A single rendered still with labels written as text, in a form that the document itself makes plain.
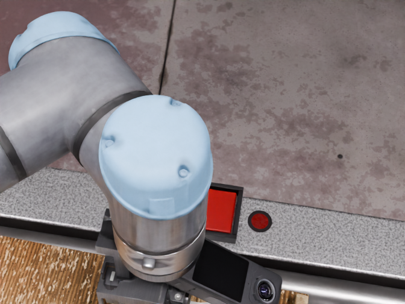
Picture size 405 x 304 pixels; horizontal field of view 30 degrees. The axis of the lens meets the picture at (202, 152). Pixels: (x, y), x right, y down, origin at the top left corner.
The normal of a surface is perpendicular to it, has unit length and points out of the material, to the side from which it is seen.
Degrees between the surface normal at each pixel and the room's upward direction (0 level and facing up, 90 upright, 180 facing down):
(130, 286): 0
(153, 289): 0
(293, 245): 0
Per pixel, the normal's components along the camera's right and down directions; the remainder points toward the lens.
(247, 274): 0.55, -0.33
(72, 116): -0.56, 0.00
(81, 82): -0.19, -0.36
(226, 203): 0.04, -0.52
